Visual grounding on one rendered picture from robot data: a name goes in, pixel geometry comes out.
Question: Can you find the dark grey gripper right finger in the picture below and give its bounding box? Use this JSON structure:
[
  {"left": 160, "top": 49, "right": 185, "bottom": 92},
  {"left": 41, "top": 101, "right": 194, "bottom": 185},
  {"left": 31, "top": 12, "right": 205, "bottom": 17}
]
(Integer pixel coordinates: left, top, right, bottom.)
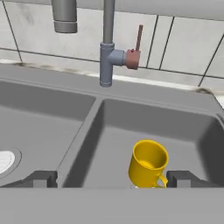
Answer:
[{"left": 165, "top": 170, "right": 223, "bottom": 188}]

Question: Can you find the yellow mug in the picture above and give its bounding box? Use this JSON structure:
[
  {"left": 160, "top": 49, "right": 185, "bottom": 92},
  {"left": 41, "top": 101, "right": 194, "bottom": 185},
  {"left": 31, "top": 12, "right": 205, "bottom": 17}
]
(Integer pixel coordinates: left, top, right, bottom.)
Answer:
[{"left": 128, "top": 139, "right": 170, "bottom": 188}]

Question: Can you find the brown tap lever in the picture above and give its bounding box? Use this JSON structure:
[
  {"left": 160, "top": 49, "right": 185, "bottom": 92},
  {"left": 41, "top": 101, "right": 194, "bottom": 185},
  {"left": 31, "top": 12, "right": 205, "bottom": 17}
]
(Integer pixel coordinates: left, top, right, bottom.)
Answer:
[{"left": 125, "top": 24, "right": 144, "bottom": 71}]

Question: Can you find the grey tap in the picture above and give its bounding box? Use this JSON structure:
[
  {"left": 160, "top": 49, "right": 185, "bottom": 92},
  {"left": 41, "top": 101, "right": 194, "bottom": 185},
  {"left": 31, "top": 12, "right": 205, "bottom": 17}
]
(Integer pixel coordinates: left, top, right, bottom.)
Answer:
[{"left": 51, "top": 0, "right": 128, "bottom": 88}]

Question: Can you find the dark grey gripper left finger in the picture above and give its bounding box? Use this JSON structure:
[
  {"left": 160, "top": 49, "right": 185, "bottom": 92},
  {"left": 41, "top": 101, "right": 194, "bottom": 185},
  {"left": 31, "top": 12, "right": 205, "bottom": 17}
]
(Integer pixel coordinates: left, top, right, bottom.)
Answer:
[{"left": 2, "top": 170, "right": 59, "bottom": 188}]

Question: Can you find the grey double basin sink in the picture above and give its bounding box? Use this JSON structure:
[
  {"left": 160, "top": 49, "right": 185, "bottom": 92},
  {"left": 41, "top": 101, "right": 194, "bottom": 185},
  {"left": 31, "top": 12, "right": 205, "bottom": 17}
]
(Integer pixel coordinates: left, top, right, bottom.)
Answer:
[{"left": 0, "top": 62, "right": 224, "bottom": 188}]

